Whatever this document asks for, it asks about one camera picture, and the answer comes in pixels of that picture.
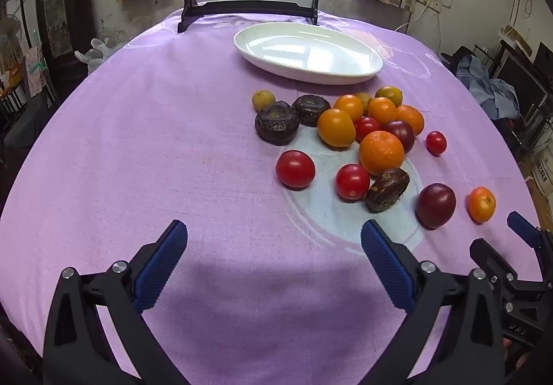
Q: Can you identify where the black monitor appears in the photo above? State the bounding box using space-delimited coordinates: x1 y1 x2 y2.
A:
495 41 551 118

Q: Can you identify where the dark brown water chestnut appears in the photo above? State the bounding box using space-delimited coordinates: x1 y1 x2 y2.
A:
254 101 301 147
291 94 332 127
365 168 411 214

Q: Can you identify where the dark framed cabinet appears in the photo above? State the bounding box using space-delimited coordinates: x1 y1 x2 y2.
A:
35 0 98 96

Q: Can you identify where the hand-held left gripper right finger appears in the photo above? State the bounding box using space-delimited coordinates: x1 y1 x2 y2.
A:
360 219 506 385

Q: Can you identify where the large orange mandarin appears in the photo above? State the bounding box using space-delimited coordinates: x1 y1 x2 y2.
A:
358 130 405 177

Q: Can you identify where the person's right hand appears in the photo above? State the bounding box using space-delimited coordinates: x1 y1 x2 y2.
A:
503 337 533 374

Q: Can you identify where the white oval plate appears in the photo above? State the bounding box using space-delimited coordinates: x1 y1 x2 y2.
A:
234 21 384 85

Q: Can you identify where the green-orange mandarin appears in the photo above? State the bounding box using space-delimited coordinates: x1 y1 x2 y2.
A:
374 85 404 108

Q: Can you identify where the white plastic bag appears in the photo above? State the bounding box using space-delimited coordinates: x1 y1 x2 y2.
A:
74 37 130 75

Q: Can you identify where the black bag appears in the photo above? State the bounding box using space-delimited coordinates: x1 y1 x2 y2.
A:
441 46 476 70

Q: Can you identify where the purple printed tablecloth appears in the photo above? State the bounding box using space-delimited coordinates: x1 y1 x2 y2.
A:
0 7 546 385

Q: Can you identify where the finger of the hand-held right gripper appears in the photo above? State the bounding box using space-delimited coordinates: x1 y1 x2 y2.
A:
507 211 553 282
469 238 525 288

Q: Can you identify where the blue cloth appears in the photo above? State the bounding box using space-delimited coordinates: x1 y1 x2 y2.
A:
456 54 521 120

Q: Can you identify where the smooth orange tomato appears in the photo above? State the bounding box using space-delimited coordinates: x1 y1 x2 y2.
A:
317 107 357 148

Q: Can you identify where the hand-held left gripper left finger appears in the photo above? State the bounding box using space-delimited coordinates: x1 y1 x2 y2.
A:
42 219 188 385

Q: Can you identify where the small red tomato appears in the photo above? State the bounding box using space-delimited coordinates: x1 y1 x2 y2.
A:
354 116 382 143
425 131 448 157

